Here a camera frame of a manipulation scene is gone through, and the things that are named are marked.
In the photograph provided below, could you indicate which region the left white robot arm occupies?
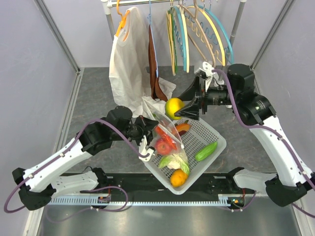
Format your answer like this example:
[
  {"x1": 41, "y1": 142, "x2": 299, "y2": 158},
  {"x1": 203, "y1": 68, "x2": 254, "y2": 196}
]
[{"x1": 12, "y1": 106, "x2": 158, "y2": 210}]

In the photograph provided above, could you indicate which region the white t-shirt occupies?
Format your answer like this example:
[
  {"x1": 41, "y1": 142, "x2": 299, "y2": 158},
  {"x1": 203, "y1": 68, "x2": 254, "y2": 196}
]
[{"x1": 109, "y1": 7, "x2": 176, "y2": 118}]

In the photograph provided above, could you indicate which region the red apple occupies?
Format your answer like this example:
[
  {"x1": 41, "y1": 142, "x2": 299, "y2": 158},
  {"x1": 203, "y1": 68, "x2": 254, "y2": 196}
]
[{"x1": 155, "y1": 138, "x2": 173, "y2": 155}]

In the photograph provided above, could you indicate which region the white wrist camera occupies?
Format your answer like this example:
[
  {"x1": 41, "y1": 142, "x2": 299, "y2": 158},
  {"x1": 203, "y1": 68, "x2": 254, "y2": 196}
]
[
  {"x1": 138, "y1": 135, "x2": 156, "y2": 162},
  {"x1": 194, "y1": 61, "x2": 224, "y2": 88}
]

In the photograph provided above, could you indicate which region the light green cucumber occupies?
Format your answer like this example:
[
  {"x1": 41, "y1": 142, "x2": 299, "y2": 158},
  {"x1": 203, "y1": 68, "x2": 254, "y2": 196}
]
[{"x1": 195, "y1": 142, "x2": 218, "y2": 161}]

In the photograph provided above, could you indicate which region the yellow lemon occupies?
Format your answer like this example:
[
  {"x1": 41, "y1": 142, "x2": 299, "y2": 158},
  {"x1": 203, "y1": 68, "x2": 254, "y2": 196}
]
[{"x1": 165, "y1": 97, "x2": 185, "y2": 120}]

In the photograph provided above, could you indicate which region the cream hanger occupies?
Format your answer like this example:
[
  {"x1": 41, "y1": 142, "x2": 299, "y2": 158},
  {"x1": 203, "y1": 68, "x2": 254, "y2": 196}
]
[{"x1": 166, "y1": 11, "x2": 176, "y2": 76}]

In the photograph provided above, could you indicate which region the orange carrot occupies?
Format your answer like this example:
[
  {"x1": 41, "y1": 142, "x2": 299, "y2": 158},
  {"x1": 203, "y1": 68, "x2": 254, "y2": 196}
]
[{"x1": 155, "y1": 126, "x2": 177, "y2": 150}]

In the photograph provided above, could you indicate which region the light blue hanger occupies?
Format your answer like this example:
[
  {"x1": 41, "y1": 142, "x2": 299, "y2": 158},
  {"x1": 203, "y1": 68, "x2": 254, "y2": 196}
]
[{"x1": 174, "y1": 6, "x2": 187, "y2": 71}]

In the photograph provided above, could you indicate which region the green hanger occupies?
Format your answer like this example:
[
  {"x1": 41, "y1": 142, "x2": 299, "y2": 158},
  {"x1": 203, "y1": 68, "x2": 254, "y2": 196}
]
[{"x1": 170, "y1": 7, "x2": 178, "y2": 74}]

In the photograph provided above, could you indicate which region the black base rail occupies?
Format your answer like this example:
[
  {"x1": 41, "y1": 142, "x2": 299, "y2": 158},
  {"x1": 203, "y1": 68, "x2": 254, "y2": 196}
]
[{"x1": 54, "y1": 169, "x2": 279, "y2": 203}]

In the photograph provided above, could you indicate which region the orange pumpkin slice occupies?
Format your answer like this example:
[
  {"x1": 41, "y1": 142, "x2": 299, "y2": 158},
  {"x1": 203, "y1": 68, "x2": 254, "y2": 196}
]
[{"x1": 175, "y1": 123, "x2": 191, "y2": 136}]

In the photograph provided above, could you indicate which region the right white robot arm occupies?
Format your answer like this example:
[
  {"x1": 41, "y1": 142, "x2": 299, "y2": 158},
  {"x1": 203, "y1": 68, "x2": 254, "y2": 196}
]
[{"x1": 175, "y1": 62, "x2": 315, "y2": 207}]

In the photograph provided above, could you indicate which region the white slotted cable duct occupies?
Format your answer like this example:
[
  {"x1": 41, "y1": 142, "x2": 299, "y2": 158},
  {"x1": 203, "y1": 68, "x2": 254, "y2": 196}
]
[{"x1": 49, "y1": 195, "x2": 231, "y2": 207}]

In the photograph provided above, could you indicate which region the blue wire hanger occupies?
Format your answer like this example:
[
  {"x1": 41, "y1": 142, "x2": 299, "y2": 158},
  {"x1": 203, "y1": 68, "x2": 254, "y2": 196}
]
[{"x1": 148, "y1": 0, "x2": 159, "y2": 77}]

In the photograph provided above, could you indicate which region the orange hanger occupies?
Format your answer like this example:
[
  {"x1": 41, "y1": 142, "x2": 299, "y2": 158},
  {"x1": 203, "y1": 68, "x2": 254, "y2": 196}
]
[{"x1": 115, "y1": 0, "x2": 130, "y2": 37}]

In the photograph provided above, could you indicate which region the brown cloth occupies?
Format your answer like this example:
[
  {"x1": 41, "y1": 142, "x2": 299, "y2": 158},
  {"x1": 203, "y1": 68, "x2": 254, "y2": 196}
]
[{"x1": 148, "y1": 25, "x2": 168, "y2": 102}]

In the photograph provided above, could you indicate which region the yellow plastic hanger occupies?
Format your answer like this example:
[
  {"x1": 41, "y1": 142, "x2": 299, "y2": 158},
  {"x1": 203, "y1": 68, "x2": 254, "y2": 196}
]
[{"x1": 189, "y1": 4, "x2": 226, "y2": 67}]

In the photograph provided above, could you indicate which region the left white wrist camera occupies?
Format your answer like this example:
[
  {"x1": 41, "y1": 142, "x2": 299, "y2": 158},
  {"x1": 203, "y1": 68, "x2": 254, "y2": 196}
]
[{"x1": 138, "y1": 135, "x2": 156, "y2": 162}]

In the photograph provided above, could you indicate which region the white plastic basket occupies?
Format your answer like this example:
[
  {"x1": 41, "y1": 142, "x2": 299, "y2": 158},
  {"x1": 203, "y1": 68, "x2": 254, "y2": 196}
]
[{"x1": 144, "y1": 118, "x2": 226, "y2": 195}]

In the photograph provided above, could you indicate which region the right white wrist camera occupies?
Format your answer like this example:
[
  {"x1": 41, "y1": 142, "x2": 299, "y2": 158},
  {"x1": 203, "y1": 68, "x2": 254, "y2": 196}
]
[{"x1": 194, "y1": 61, "x2": 224, "y2": 88}]

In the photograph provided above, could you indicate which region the clear dotted zip top bag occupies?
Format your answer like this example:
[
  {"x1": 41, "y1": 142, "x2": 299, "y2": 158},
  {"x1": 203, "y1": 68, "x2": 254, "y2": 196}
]
[{"x1": 142, "y1": 97, "x2": 189, "y2": 173}]

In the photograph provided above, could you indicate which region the white cauliflower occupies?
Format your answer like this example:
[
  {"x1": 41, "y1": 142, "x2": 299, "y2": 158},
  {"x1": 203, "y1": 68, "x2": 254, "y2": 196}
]
[{"x1": 158, "y1": 150, "x2": 190, "y2": 176}]

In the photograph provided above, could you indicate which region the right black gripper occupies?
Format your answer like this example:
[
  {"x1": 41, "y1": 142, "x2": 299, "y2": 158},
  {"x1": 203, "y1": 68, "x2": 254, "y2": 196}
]
[{"x1": 175, "y1": 74, "x2": 240, "y2": 121}]

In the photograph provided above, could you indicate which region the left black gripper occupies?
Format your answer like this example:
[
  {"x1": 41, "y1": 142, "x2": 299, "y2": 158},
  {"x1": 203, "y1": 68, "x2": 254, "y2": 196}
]
[{"x1": 112, "y1": 116, "x2": 159, "y2": 149}]

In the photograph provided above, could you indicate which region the grey clothes rack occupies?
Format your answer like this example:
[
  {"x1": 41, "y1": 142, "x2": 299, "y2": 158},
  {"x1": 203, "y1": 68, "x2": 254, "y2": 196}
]
[{"x1": 101, "y1": 0, "x2": 246, "y2": 66}]

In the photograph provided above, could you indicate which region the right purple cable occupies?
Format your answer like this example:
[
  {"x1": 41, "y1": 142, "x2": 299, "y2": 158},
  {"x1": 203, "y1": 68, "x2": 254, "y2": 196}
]
[{"x1": 211, "y1": 68, "x2": 315, "y2": 218}]

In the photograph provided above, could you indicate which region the teal plastic hanger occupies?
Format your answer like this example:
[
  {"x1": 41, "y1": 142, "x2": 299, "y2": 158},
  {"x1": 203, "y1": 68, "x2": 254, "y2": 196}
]
[{"x1": 196, "y1": 0, "x2": 235, "y2": 65}]

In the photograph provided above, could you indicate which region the orange tangerine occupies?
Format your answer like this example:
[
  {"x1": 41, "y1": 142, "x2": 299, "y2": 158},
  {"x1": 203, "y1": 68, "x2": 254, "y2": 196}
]
[{"x1": 170, "y1": 169, "x2": 188, "y2": 188}]

